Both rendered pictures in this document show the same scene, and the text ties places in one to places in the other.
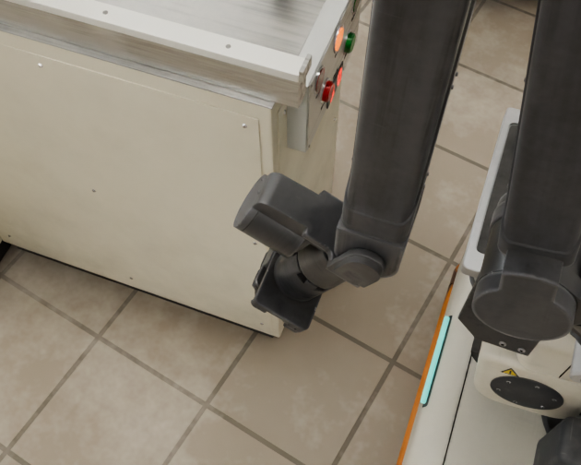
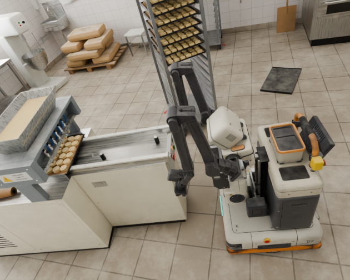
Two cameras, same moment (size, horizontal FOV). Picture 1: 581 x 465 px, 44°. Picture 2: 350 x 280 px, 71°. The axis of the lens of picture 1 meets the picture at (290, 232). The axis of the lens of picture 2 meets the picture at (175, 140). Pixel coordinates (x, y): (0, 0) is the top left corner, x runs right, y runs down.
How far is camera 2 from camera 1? 0.76 m
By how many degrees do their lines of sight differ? 18
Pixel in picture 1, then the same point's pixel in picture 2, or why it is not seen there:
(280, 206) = (173, 173)
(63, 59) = (124, 171)
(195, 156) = (154, 179)
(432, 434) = (226, 220)
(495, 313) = (209, 173)
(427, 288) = (215, 195)
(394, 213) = (189, 165)
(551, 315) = (216, 170)
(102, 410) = (152, 256)
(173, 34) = (143, 158)
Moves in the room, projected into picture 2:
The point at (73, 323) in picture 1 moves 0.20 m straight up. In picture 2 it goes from (136, 239) to (129, 228)
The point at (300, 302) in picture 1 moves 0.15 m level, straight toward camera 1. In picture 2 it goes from (183, 190) to (191, 211)
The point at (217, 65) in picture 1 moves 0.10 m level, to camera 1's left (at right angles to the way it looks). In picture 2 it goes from (153, 160) to (139, 165)
